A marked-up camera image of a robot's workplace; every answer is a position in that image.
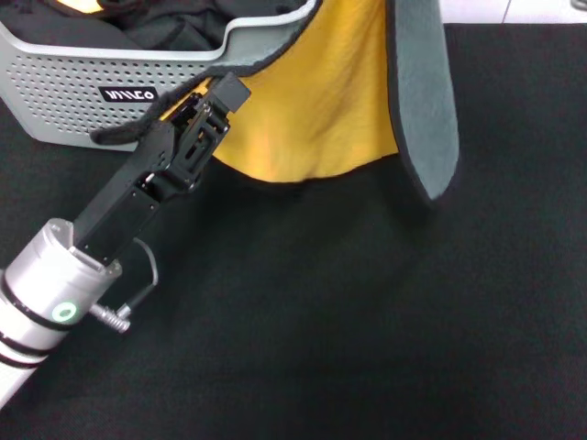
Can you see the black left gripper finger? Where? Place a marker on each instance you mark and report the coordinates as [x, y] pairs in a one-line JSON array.
[[231, 91]]

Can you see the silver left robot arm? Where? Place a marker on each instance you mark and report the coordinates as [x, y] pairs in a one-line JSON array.
[[41, 284]]

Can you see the grey perforated storage basket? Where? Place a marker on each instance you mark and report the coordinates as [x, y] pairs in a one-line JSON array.
[[69, 82]]

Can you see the black cloth pile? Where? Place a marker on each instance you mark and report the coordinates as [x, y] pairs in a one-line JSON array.
[[160, 27]]

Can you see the yellow grey towel black edge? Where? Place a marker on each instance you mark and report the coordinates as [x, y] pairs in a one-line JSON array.
[[321, 91]]

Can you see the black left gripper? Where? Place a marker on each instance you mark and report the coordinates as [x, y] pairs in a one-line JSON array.
[[124, 201]]

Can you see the black tablecloth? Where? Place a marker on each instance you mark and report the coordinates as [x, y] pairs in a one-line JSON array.
[[367, 321]]

